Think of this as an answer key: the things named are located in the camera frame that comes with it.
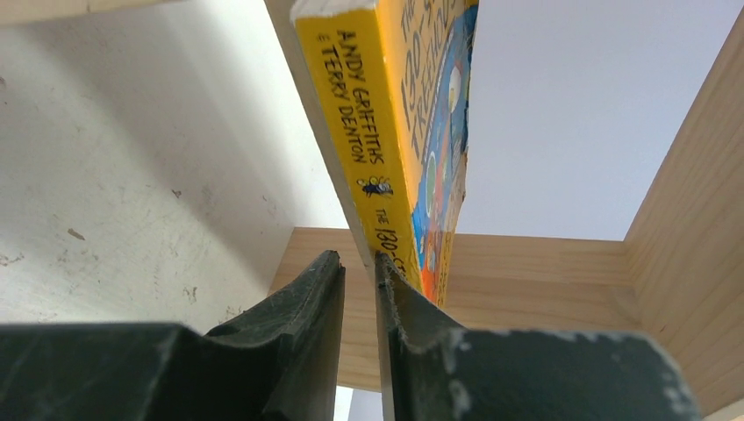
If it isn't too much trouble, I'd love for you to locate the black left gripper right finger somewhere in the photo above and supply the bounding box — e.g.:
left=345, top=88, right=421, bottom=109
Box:
left=375, top=253, right=701, bottom=420

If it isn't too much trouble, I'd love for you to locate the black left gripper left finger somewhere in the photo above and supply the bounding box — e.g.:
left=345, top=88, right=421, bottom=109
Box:
left=1, top=250, right=346, bottom=420

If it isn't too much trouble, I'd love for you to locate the yellow 130-storey treehouse book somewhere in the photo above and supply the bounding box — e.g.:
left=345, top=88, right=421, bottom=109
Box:
left=290, top=0, right=479, bottom=305

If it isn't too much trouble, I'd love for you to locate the wooden shelf unit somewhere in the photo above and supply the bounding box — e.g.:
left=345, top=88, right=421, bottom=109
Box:
left=1, top=1, right=743, bottom=412

